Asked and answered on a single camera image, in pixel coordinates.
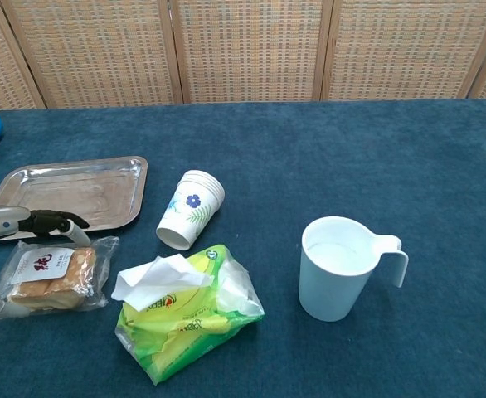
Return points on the floral paper cup stack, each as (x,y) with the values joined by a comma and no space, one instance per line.
(189,211)

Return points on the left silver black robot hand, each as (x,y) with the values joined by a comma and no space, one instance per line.
(2,221)

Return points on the green tissue pack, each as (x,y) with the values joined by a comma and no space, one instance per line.
(193,315)

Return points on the teal tablecloth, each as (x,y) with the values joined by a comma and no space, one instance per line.
(309,166)

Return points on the silver metal tray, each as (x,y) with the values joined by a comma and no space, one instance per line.
(81,195)

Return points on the packaged bread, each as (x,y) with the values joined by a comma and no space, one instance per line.
(60,282)

